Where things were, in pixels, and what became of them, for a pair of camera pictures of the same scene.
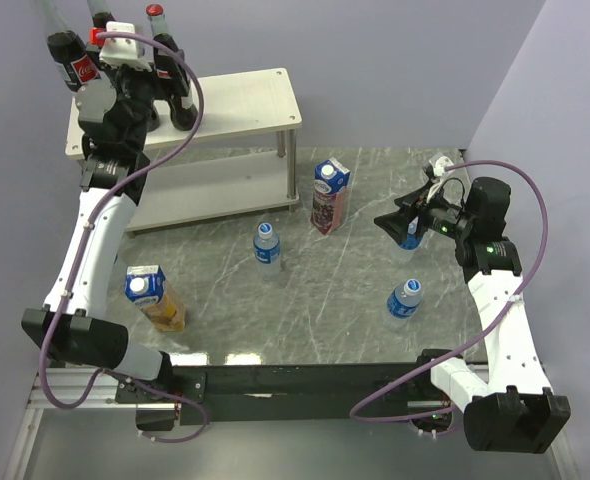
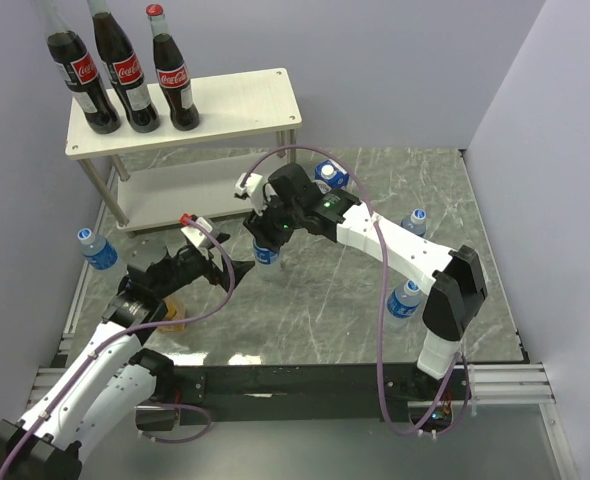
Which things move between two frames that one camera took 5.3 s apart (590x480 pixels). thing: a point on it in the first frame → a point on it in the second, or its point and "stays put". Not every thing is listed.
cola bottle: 66,45 stays put
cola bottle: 171,69 stays put
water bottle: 267,252 stays put
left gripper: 159,85 → 213,273
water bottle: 402,304 stays put
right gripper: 416,203 → 258,226
